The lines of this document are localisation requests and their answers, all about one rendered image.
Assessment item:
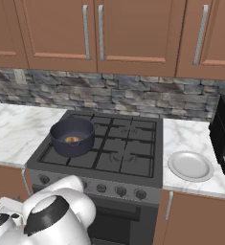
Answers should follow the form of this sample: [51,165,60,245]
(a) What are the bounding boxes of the dark blue pot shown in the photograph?
[49,117,96,158]

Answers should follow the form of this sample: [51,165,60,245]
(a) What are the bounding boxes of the dark grey stove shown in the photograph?
[25,109,165,245]

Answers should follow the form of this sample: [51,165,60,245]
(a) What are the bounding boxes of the brown food piece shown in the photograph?
[64,135,85,144]

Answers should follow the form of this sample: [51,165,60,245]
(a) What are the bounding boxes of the dark stove knob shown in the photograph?
[39,174,51,186]
[96,183,107,194]
[115,186,128,198]
[134,189,147,201]

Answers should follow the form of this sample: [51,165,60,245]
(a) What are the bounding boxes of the grey round plate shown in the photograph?
[167,150,215,183]

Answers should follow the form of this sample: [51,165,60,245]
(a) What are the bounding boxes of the black oven door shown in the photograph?
[83,192,160,245]

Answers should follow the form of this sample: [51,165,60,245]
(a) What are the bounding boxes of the black coffee machine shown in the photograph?
[208,91,225,177]

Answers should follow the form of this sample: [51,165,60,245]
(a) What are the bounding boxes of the brown base cupboard door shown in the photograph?
[0,163,34,209]
[151,189,225,245]

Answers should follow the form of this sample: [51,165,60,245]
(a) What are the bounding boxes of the black oven door handle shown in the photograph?
[94,205,142,222]

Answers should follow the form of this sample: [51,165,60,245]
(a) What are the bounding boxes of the silver cupboard handle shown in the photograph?
[191,4,210,66]
[97,4,105,62]
[20,168,33,197]
[81,4,92,61]
[164,190,175,221]

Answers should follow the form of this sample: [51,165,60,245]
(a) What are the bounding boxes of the brown wall cupboard door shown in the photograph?
[13,0,99,74]
[175,0,225,81]
[0,0,30,70]
[93,0,188,78]

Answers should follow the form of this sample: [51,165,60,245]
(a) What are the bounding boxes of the grey wall socket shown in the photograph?
[13,68,28,85]

